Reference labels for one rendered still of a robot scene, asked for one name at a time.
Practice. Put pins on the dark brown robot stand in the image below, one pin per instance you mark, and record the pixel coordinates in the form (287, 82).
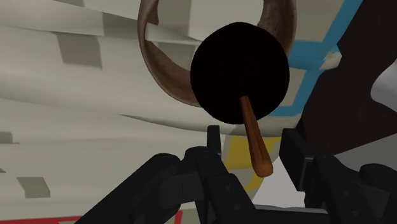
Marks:
(341, 102)

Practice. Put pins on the bed with pale patterned cover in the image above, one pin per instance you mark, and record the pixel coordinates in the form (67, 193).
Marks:
(77, 108)

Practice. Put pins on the brown bowl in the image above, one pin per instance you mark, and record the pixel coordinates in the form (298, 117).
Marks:
(164, 73)

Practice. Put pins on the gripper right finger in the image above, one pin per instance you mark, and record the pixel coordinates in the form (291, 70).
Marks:
(338, 189)

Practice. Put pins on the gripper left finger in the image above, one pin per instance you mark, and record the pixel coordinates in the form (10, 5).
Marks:
(198, 186)

